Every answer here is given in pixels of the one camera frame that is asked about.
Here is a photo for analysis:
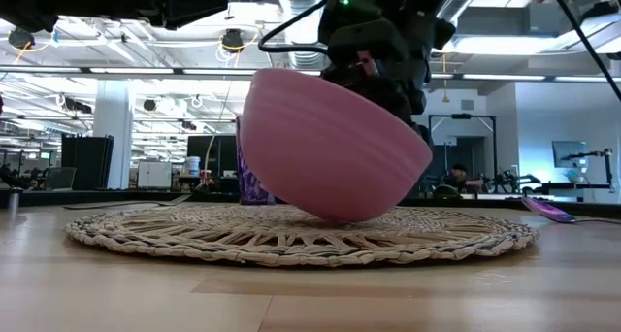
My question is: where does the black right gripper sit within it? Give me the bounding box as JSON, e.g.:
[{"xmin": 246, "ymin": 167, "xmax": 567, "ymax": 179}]
[{"xmin": 322, "ymin": 18, "xmax": 457, "ymax": 151}]

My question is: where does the pink plastic bowl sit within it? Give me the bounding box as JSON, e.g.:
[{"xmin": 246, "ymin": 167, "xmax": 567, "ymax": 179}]
[{"xmin": 240, "ymin": 68, "xmax": 434, "ymax": 224}]

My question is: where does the spoon with iridescent handle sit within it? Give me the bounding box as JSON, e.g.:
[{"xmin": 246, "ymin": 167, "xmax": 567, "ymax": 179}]
[{"xmin": 521, "ymin": 195, "xmax": 621, "ymax": 225}]

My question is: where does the purple patterned plastic cup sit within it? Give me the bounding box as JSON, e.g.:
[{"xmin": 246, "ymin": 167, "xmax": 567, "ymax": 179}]
[{"xmin": 235, "ymin": 116, "xmax": 277, "ymax": 206}]

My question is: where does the person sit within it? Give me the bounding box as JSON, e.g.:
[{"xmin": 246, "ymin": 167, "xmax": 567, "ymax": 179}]
[{"xmin": 443, "ymin": 163, "xmax": 486, "ymax": 195}]

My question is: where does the black background equipment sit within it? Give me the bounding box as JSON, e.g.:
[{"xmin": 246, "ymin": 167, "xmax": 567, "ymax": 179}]
[{"xmin": 488, "ymin": 169, "xmax": 543, "ymax": 196}]

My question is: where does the black partition panel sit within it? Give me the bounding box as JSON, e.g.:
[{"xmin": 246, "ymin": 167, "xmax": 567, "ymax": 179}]
[{"xmin": 186, "ymin": 135, "xmax": 239, "ymax": 179}]

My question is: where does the round woven straw placemat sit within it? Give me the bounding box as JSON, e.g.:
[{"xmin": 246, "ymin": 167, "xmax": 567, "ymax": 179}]
[{"xmin": 63, "ymin": 204, "xmax": 540, "ymax": 268}]

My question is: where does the white low cabinet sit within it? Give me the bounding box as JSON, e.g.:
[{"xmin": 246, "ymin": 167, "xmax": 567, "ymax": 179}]
[{"xmin": 137, "ymin": 160, "xmax": 174, "ymax": 189}]

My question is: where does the white building pillar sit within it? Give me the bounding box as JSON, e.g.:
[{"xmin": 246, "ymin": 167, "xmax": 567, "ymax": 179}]
[{"xmin": 92, "ymin": 79, "xmax": 135, "ymax": 191}]

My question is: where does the black tall cabinet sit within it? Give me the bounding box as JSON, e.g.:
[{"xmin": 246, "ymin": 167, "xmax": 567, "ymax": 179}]
[{"xmin": 61, "ymin": 134, "xmax": 115, "ymax": 191}]

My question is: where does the black metal rig frame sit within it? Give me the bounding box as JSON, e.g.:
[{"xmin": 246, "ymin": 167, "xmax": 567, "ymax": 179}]
[{"xmin": 428, "ymin": 113, "xmax": 498, "ymax": 183}]

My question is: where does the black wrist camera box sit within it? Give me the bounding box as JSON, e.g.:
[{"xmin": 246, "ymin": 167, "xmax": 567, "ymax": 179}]
[{"xmin": 317, "ymin": 0, "xmax": 384, "ymax": 45}]

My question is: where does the wall monitor screen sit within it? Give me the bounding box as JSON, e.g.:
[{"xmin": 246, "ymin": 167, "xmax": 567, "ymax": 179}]
[{"xmin": 551, "ymin": 140, "xmax": 591, "ymax": 171}]

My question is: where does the silver ceiling air duct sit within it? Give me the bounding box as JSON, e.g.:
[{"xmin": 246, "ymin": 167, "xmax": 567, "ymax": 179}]
[{"xmin": 277, "ymin": 0, "xmax": 332, "ymax": 71}]

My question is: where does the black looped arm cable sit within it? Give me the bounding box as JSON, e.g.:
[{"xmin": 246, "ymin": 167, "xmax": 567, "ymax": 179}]
[{"xmin": 257, "ymin": 0, "xmax": 336, "ymax": 55}]

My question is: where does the thin black hanging cable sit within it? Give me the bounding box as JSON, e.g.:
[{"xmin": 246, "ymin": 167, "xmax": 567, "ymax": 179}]
[{"xmin": 543, "ymin": 0, "xmax": 621, "ymax": 103}]

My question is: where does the black ceiling cable reel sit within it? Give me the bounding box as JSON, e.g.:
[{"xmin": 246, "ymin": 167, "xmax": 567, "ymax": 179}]
[
  {"xmin": 221, "ymin": 28, "xmax": 245, "ymax": 54},
  {"xmin": 7, "ymin": 27, "xmax": 36, "ymax": 50}
]

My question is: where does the black table frame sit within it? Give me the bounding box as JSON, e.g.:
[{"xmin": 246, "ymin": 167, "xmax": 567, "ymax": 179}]
[{"xmin": 0, "ymin": 188, "xmax": 621, "ymax": 219}]

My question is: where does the grey metal post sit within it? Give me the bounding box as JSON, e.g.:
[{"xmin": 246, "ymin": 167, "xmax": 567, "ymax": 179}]
[{"xmin": 6, "ymin": 187, "xmax": 23, "ymax": 212}]

